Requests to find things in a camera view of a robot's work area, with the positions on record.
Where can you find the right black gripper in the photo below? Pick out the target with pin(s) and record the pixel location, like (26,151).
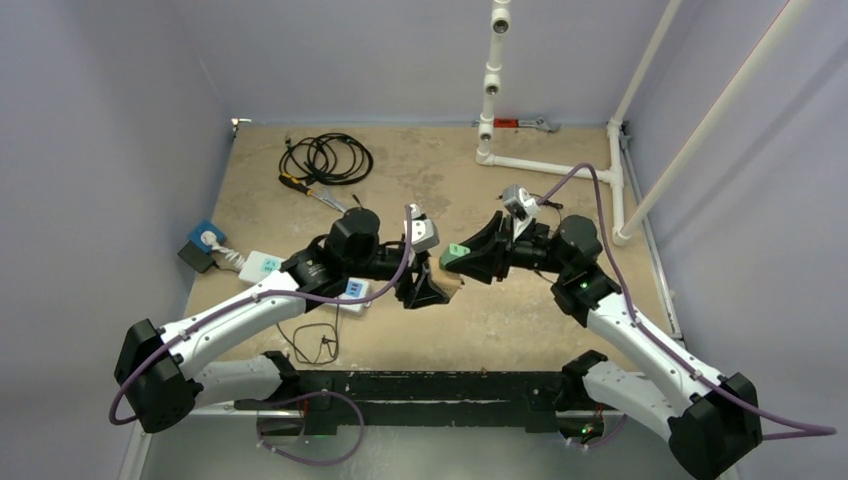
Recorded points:
(502,250)

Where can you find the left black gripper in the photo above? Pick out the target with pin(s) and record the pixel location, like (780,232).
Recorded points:
(414,292)

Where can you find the green plug adapter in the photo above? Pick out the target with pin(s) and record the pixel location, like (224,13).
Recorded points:
(453,252)

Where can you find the beige dragon cube socket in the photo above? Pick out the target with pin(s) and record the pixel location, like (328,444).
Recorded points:
(447,279)

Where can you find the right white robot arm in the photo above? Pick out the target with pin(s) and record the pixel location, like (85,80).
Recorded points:
(705,416)

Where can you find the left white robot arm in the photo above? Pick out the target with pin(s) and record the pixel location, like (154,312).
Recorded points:
(164,372)

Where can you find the silver open-end wrench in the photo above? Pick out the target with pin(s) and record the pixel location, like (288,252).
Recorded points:
(325,197)

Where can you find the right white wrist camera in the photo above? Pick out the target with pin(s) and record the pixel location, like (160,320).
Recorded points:
(519,222)

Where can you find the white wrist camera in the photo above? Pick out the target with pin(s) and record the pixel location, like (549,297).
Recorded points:
(519,222)
(421,232)

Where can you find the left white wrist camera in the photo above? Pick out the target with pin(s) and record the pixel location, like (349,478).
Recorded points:
(421,232)

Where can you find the red handled adjustable wrench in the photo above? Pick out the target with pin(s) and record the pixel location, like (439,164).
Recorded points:
(539,123)

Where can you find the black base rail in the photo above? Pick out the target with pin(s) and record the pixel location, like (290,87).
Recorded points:
(535,401)

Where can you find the yellow handled screwdriver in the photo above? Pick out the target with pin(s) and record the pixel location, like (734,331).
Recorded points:
(294,184)

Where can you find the blue wall socket box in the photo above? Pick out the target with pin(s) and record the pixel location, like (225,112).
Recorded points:
(205,235)

